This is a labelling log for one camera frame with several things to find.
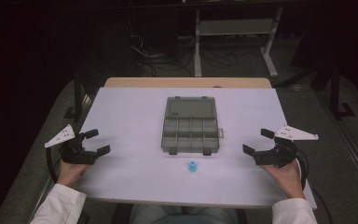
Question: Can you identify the person's left hand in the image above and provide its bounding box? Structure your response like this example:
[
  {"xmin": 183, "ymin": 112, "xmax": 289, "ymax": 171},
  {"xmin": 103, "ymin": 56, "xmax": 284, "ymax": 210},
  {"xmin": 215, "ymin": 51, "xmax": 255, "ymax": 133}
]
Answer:
[{"xmin": 56, "ymin": 159, "xmax": 91, "ymax": 188}]

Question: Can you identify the hand-held gripper black cable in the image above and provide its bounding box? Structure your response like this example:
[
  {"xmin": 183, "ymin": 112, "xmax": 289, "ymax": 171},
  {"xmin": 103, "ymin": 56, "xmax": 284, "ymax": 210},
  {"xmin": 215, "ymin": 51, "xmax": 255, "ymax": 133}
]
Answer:
[
  {"xmin": 45, "ymin": 147, "xmax": 60, "ymax": 184},
  {"xmin": 294, "ymin": 148, "xmax": 334, "ymax": 224}
]

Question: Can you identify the metal floor rail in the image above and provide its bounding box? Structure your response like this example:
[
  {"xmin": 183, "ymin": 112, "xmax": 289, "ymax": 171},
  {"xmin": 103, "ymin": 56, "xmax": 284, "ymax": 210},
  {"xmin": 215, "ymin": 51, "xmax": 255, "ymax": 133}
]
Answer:
[{"xmin": 318, "ymin": 91, "xmax": 358, "ymax": 200}]

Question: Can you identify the person's right hand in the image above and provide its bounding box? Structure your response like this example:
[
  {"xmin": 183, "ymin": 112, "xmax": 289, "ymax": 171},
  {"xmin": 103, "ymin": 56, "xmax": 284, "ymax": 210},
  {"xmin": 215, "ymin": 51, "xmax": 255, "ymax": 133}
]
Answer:
[{"xmin": 259, "ymin": 160, "xmax": 306, "ymax": 200}]

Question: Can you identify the grey plastic compartment box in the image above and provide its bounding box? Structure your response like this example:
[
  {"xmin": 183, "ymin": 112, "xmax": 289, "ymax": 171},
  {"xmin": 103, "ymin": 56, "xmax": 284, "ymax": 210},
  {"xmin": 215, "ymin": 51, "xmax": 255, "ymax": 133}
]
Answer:
[{"xmin": 160, "ymin": 95, "xmax": 225, "ymax": 157}]

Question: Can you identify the right hand-held gripper black cable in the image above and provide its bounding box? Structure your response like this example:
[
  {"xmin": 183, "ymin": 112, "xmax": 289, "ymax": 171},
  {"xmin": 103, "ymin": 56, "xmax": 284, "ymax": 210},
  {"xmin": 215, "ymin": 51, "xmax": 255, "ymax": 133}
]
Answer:
[{"xmin": 294, "ymin": 148, "xmax": 334, "ymax": 224}]

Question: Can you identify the black metal stand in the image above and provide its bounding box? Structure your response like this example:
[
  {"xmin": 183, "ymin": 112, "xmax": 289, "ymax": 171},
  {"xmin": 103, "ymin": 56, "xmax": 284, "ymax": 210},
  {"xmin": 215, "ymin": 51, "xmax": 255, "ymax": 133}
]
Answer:
[
  {"xmin": 328, "ymin": 63, "xmax": 357, "ymax": 120},
  {"xmin": 62, "ymin": 70, "xmax": 90, "ymax": 121}
]

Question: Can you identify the tangle of floor cables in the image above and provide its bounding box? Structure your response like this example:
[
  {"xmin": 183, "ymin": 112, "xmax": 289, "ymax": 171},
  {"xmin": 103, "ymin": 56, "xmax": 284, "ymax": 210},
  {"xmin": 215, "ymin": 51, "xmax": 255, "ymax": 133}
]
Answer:
[{"xmin": 126, "ymin": 33, "xmax": 241, "ymax": 77}]

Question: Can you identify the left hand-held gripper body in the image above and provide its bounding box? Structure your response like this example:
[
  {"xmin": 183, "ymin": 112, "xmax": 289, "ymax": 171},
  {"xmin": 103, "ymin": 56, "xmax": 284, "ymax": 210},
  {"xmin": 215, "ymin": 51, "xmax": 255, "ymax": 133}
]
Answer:
[{"xmin": 44, "ymin": 124, "xmax": 99, "ymax": 165}]

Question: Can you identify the white metal desk frame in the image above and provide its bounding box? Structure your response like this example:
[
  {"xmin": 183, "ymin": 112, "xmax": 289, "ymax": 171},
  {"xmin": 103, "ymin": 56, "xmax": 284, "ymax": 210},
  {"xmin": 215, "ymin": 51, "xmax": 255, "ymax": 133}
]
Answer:
[{"xmin": 193, "ymin": 7, "xmax": 284, "ymax": 78}]

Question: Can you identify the left hand-held gripper black cable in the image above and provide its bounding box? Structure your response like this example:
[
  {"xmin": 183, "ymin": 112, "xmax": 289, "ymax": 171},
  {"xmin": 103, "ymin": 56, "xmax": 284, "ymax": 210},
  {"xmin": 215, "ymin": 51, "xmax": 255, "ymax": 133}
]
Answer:
[{"xmin": 45, "ymin": 147, "xmax": 60, "ymax": 184}]

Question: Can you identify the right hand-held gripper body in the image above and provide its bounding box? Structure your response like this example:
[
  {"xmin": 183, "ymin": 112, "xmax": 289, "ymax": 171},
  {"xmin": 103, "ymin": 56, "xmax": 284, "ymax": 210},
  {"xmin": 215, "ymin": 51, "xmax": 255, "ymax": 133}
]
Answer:
[{"xmin": 253, "ymin": 124, "xmax": 319, "ymax": 169}]

